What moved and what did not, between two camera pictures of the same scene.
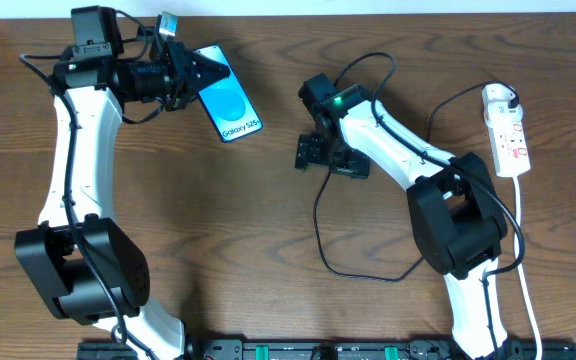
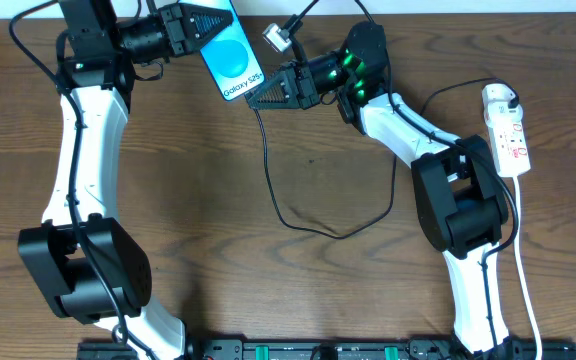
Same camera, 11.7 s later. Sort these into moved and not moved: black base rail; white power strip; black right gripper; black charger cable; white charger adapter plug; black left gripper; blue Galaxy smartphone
Moved: black left gripper; black charger cable; black right gripper; blue Galaxy smartphone
Not moved: white charger adapter plug; black base rail; white power strip
